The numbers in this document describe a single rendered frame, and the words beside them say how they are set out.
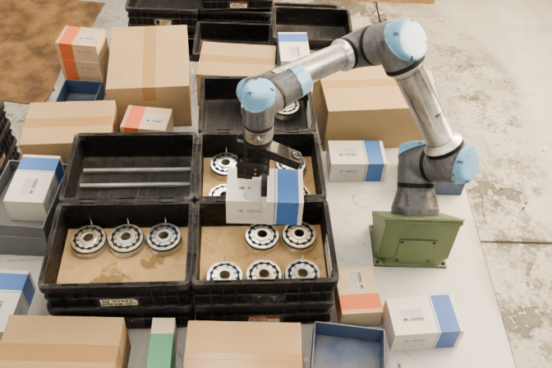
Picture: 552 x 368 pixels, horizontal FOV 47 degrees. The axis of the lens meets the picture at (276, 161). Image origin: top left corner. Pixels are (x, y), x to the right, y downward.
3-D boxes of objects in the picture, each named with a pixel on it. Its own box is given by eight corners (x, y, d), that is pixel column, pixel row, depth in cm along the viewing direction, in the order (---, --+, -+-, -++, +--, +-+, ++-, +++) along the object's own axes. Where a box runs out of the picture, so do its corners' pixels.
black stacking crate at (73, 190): (199, 157, 217) (197, 133, 209) (195, 224, 196) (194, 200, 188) (81, 158, 214) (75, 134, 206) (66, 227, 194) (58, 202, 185)
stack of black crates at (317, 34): (339, 76, 361) (349, 8, 329) (343, 111, 340) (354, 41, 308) (270, 74, 360) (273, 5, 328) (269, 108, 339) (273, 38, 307)
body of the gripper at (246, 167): (238, 159, 164) (237, 125, 156) (271, 160, 164) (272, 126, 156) (236, 181, 159) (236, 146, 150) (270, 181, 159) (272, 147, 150)
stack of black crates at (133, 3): (205, 32, 387) (203, -18, 363) (200, 62, 366) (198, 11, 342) (140, 30, 386) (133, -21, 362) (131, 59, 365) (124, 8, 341)
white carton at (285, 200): (300, 191, 176) (302, 169, 170) (301, 225, 168) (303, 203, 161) (228, 190, 176) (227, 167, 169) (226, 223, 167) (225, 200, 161)
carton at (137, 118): (173, 124, 234) (172, 108, 228) (167, 146, 225) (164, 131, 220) (131, 120, 234) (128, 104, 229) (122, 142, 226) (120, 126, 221)
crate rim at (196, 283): (326, 203, 192) (327, 197, 190) (338, 286, 171) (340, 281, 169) (195, 204, 189) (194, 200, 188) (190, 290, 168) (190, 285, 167)
